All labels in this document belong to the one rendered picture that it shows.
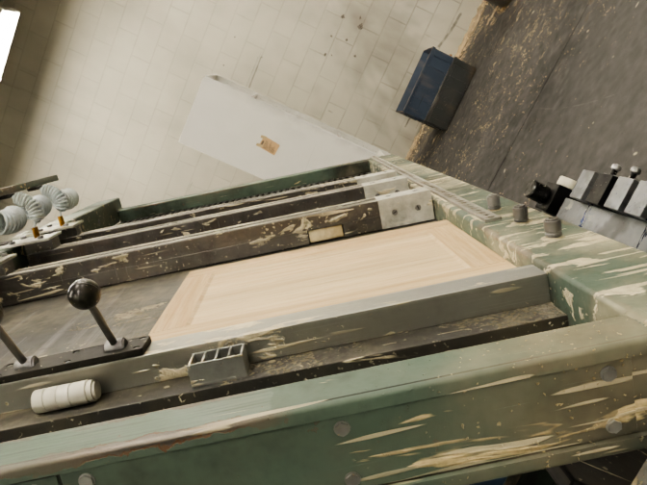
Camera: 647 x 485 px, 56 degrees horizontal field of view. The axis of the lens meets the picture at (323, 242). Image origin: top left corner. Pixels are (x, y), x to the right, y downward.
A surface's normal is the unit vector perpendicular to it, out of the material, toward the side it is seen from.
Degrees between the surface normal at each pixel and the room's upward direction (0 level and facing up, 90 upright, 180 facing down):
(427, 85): 90
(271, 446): 90
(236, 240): 90
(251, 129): 90
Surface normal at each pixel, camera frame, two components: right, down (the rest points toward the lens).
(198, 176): 0.01, 0.29
